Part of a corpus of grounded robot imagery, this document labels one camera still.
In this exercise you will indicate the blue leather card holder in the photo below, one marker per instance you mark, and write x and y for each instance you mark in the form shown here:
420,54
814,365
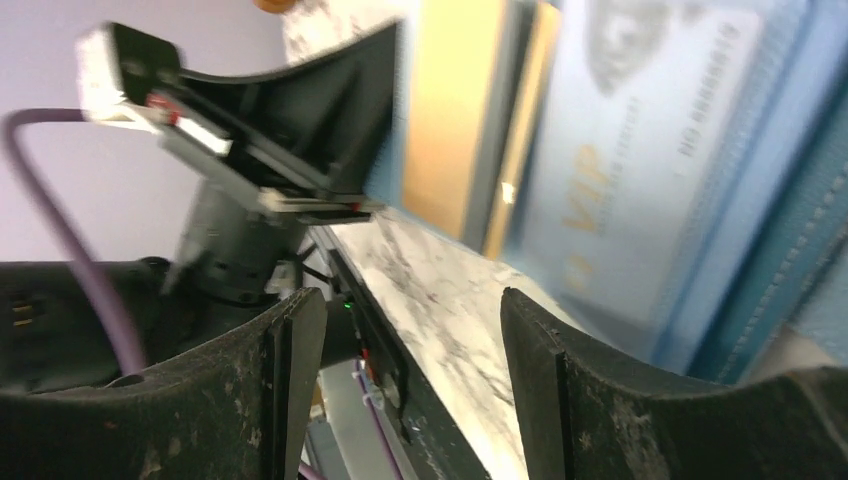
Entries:
753,248

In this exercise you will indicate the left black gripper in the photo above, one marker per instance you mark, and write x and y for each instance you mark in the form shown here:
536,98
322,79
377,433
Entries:
256,141

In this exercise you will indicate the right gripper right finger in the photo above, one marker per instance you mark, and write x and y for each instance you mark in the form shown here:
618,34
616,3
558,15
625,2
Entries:
589,411

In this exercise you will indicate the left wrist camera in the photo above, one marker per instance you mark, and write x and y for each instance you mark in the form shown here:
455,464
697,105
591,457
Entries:
119,69

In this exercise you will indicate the blue VIP card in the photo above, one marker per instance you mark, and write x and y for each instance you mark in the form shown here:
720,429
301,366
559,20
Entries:
646,101

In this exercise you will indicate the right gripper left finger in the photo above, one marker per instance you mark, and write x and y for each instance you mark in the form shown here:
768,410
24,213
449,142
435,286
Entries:
235,407

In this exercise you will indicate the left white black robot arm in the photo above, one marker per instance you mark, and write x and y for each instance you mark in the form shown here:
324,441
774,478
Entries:
85,322

